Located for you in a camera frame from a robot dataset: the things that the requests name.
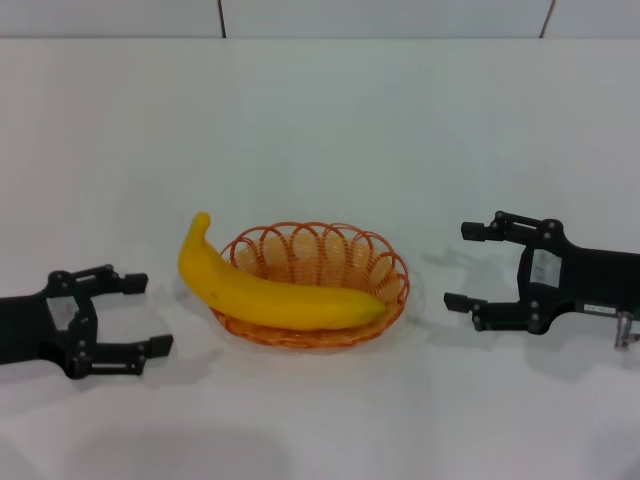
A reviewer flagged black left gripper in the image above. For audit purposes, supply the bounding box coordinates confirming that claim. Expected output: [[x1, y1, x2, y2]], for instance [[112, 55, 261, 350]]
[[0, 263, 175, 381]]

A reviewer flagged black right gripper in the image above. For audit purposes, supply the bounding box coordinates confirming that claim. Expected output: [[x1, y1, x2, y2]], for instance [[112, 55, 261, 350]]
[[443, 210, 640, 335]]

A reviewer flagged yellow plastic banana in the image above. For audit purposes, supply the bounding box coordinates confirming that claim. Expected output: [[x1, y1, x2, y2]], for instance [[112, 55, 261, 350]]
[[178, 211, 389, 331]]

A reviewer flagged orange woven plastic basket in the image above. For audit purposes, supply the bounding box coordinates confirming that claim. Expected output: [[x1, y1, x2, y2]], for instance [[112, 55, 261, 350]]
[[209, 221, 411, 353]]

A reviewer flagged silver cable connector plug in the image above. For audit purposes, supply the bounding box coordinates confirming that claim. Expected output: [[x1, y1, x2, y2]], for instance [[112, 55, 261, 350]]
[[613, 310, 640, 351]]

